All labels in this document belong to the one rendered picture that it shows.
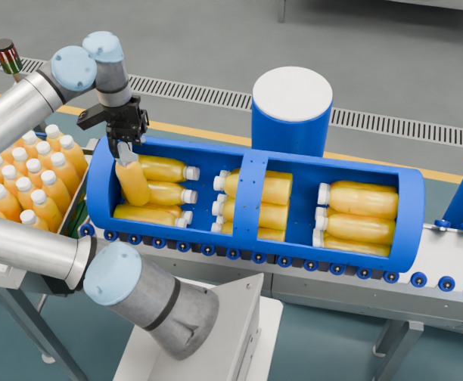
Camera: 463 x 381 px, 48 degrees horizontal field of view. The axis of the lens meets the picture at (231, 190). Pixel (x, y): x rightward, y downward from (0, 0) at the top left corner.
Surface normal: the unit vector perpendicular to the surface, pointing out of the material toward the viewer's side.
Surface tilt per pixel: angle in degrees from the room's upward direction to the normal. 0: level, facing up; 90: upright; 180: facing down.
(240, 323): 49
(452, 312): 70
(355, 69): 0
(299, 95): 0
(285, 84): 0
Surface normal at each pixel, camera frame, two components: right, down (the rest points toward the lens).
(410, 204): -0.08, -0.32
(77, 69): 0.43, 0.04
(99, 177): -0.12, -0.06
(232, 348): -0.73, -0.58
